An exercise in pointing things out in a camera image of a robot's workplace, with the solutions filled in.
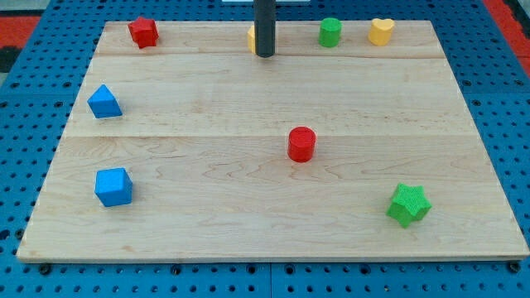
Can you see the green star block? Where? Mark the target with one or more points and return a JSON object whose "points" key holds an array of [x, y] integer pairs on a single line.
{"points": [[408, 204]]}

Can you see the red star block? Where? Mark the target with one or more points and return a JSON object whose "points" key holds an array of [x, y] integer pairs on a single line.
{"points": [[143, 32]]}

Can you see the red cylinder block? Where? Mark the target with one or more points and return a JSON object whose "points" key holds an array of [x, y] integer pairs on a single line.
{"points": [[301, 144]]}

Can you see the wooden board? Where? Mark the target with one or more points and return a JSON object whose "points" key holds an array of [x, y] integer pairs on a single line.
{"points": [[204, 135]]}

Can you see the yellow block behind rod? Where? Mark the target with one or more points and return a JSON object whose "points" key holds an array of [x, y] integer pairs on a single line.
{"points": [[251, 39]]}

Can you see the green cylinder block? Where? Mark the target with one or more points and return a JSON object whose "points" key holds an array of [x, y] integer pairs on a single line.
{"points": [[330, 31]]}

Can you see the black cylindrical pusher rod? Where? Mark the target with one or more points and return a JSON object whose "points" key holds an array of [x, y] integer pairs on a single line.
{"points": [[265, 27]]}

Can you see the blue cube block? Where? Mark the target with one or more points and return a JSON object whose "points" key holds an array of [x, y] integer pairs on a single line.
{"points": [[113, 187]]}

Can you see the yellow heart block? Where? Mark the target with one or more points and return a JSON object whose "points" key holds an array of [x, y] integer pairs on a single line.
{"points": [[381, 31]]}

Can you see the blue triangular prism block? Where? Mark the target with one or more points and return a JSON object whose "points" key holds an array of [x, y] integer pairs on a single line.
{"points": [[103, 103]]}

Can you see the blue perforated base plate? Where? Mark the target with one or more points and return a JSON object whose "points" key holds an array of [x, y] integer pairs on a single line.
{"points": [[40, 90]]}

